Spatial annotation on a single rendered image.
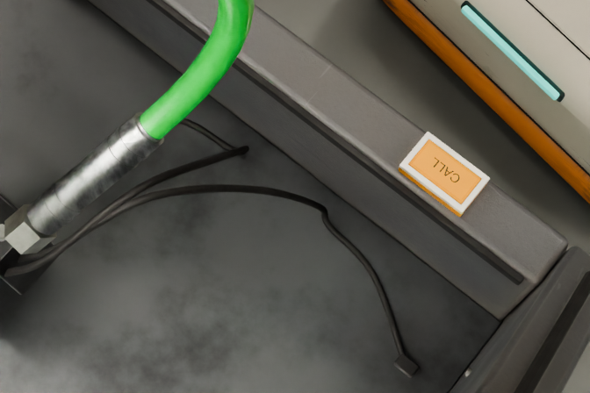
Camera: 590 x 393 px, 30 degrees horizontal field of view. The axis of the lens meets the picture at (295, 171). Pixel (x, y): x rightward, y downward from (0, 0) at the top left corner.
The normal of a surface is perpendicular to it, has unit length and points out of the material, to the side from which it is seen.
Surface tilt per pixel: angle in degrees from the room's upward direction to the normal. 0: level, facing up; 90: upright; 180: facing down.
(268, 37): 0
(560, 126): 90
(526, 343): 43
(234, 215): 0
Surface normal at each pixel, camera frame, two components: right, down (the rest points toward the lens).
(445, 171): 0.00, -0.31
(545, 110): -0.74, 0.64
